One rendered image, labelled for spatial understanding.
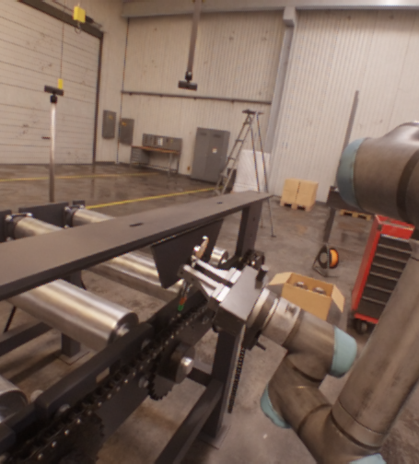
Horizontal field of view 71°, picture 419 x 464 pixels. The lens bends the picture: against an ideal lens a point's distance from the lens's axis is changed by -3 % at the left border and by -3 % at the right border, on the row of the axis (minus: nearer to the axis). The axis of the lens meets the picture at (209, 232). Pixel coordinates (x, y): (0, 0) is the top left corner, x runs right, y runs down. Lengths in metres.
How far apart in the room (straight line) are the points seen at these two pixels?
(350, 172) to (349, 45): 10.62
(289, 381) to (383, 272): 2.11
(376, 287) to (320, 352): 2.11
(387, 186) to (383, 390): 0.26
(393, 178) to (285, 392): 0.37
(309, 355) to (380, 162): 0.32
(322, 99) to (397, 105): 2.13
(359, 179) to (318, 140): 10.08
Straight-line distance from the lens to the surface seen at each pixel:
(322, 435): 0.53
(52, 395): 0.52
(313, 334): 0.54
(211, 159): 10.94
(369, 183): 0.49
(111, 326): 0.71
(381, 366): 0.45
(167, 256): 0.63
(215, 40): 12.32
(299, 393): 0.56
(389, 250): 2.57
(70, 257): 0.35
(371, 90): 10.73
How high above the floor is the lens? 1.30
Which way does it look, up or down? 16 degrees down
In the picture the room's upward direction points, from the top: 9 degrees clockwise
